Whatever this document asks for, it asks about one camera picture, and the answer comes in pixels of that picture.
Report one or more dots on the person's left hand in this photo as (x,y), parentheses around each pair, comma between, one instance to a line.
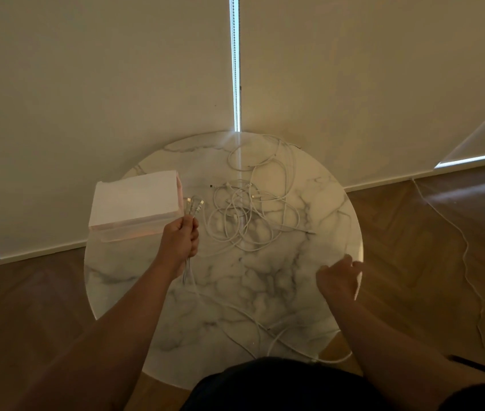
(178,243)

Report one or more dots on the person's right hand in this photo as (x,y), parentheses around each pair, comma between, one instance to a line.
(339,280)

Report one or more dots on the white pink box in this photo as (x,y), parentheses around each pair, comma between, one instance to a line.
(133,196)

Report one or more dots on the person's left forearm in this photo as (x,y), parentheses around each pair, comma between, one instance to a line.
(105,342)

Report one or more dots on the person's right forearm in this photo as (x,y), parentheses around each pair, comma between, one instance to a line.
(388,355)

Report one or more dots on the round marble table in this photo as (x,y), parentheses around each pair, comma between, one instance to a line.
(131,295)

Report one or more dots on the black shorts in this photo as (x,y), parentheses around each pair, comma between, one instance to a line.
(277,385)

